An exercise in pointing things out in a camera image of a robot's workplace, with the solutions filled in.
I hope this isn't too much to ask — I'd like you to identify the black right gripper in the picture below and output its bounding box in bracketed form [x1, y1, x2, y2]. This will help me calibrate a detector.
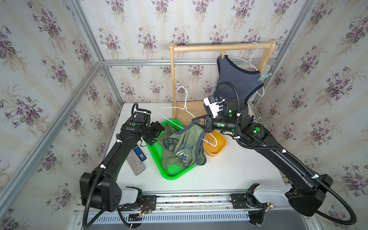
[193, 112, 243, 136]

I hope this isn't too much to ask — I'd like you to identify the green graphic tank top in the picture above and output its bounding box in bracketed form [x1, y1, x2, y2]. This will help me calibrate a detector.
[158, 121, 207, 170]

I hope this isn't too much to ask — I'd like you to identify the navy blue tank top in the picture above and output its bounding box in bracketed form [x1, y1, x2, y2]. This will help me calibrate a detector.
[212, 55, 264, 117]

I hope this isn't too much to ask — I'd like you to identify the teal plastic clothespin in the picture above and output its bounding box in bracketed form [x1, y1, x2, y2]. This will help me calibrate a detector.
[258, 73, 272, 81]

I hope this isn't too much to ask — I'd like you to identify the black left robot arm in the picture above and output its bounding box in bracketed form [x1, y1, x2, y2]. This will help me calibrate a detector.
[80, 103, 164, 230]

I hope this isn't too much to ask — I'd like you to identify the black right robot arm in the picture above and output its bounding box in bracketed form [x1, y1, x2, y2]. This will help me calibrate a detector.
[204, 81, 357, 225]

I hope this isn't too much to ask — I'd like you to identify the yellow plastic tray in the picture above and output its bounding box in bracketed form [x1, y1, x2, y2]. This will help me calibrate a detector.
[203, 131, 227, 157]

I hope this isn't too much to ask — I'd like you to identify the wooden clothes rack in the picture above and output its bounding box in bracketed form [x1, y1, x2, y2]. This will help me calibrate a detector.
[169, 39, 276, 126]

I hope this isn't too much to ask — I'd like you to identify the pink pen cup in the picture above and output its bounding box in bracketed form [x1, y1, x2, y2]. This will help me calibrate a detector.
[249, 115, 255, 123]

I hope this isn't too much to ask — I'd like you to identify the green perforated plastic basket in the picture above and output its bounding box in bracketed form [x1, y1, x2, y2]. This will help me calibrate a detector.
[148, 119, 196, 180]

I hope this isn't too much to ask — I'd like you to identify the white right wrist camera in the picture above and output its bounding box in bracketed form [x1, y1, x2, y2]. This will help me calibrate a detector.
[203, 95, 225, 118]

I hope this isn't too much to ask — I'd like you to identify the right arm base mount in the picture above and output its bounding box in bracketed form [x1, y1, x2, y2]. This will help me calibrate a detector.
[229, 183, 270, 227]

